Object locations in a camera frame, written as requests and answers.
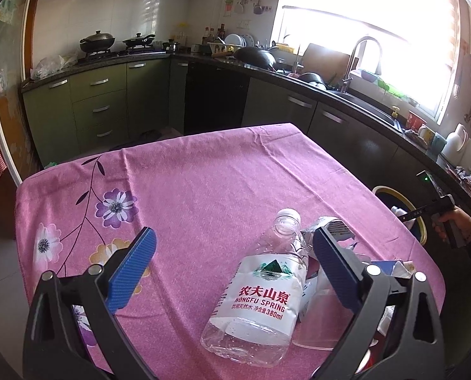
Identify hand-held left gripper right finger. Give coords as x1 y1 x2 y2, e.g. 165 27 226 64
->
311 226 447 380

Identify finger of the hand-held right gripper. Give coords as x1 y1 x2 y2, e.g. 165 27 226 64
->
398 203 438 222

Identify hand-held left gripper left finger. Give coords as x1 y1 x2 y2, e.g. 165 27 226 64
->
22 226 159 380

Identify yellow rimmed trash bin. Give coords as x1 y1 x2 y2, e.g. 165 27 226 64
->
372 185 430 246

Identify silver wrapper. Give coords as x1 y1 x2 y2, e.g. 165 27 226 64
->
301 216 363 270

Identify clear plastic cup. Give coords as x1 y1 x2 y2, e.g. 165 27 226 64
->
292 253 373 351

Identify clear plastic water bottle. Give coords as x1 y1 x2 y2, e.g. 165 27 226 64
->
201 208 309 368

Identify person's right hand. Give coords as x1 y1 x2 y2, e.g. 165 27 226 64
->
431 208 471 242

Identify white jug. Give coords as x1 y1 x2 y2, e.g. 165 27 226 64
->
441 123 469 165

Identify white printed mug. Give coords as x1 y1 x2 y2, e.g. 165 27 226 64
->
418 124 438 145

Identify grey dish cloth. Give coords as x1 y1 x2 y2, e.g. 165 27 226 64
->
404 129 428 145

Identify red mug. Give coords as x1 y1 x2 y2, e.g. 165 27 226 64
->
405 113 426 131

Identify pink floral tablecloth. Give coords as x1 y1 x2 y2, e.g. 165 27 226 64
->
15 123 448 380

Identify steel sink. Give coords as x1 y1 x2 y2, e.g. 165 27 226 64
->
326 89 402 131

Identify steel kitchen faucet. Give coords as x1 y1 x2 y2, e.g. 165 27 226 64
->
338 36 383 92

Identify green base cabinets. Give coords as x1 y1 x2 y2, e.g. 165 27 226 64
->
22 56 471 222

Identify black pot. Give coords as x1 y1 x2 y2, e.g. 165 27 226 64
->
299 72 331 88

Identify wooden cutting board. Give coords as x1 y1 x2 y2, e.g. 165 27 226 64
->
301 43 351 80

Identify dark stone countertop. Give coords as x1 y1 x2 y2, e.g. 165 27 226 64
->
20 49 471 212

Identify bright window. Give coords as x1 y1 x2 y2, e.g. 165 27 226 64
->
273 0 463 123

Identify gas stove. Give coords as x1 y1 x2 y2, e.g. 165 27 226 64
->
77 45 167 64

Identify plastic bags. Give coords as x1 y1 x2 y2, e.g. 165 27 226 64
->
30 54 78 80

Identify frosted glass sliding door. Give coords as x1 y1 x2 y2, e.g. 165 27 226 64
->
0 0 36 185

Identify large black wok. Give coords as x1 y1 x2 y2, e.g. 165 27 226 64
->
233 46 278 70

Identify black lidded frying pan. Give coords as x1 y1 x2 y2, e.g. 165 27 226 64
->
122 33 156 49

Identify black lidded wok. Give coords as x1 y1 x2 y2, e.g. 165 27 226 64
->
79 30 117 54

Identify dish rack with plates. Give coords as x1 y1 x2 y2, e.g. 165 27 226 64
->
223 34 256 48

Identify group of condiment bottles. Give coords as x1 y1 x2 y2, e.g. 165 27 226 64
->
204 24 226 44

